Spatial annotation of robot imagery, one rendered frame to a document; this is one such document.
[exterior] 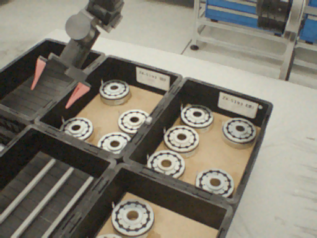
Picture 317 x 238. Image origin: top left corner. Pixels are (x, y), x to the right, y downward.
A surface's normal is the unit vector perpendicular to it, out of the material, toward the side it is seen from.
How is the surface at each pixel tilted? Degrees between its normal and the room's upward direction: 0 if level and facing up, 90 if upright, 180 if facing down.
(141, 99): 0
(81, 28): 51
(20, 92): 0
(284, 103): 0
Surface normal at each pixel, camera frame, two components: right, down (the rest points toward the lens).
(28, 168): 0.01, -0.73
